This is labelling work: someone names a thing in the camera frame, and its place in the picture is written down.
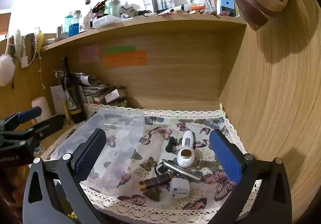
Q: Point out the blue liquid bottle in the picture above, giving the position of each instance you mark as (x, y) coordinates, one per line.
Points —
(67, 23)

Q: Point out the white handheld thermometer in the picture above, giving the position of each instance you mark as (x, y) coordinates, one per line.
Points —
(186, 138)

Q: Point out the white bath pouf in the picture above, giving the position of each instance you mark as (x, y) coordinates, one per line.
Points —
(6, 70)

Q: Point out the white card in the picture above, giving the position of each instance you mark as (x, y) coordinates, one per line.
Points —
(111, 96)

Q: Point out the white mug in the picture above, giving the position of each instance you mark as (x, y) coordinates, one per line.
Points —
(84, 24)

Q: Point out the blue dotted bottle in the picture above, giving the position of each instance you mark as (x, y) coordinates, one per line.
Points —
(74, 27)

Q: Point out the white power adapter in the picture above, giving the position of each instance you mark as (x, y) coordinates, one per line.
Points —
(179, 188)

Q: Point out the butterfly print lace cloth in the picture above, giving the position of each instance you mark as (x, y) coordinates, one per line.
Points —
(160, 123)

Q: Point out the pale green bottle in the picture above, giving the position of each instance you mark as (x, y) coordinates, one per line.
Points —
(114, 6)

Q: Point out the green sticky note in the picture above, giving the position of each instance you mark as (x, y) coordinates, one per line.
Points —
(120, 49)

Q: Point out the glass jar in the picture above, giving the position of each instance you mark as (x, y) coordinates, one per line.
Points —
(198, 1)

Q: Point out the clear plastic storage container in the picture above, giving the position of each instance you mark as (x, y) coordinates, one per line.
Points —
(120, 138)

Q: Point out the dark wine bottle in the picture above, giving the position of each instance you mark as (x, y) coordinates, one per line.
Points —
(72, 98)

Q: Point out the stack of papers and books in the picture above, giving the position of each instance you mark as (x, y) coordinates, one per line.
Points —
(95, 88)

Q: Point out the black and gold tube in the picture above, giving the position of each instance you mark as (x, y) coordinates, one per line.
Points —
(155, 181)

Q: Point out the orange tube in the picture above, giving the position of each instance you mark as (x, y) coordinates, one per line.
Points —
(198, 7)

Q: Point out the white marker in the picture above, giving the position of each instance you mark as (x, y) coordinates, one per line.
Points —
(175, 8)

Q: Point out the white plastic tray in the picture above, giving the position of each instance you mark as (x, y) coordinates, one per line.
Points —
(105, 21)

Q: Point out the handwritten white note paper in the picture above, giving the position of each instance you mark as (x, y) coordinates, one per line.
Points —
(57, 96)

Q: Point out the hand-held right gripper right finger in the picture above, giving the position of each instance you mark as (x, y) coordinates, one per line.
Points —
(225, 156)

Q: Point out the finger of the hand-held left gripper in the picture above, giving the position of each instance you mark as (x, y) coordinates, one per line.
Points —
(47, 123)
(30, 114)

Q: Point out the wooden shelf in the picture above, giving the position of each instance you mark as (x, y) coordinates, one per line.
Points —
(150, 25)

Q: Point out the silver metal tool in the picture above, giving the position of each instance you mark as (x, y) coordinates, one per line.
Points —
(180, 170)

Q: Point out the blue box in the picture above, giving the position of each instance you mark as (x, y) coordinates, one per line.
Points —
(227, 5)

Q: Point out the orange sticky note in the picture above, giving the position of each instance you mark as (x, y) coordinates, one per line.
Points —
(125, 58)

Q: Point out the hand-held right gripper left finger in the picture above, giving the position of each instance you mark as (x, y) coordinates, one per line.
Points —
(87, 151)

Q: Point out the yellow tube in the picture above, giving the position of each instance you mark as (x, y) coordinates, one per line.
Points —
(65, 111)

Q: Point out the pink sticky note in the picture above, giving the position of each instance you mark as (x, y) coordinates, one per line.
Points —
(89, 53)

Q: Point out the small black clip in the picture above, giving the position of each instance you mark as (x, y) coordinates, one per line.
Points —
(171, 143)

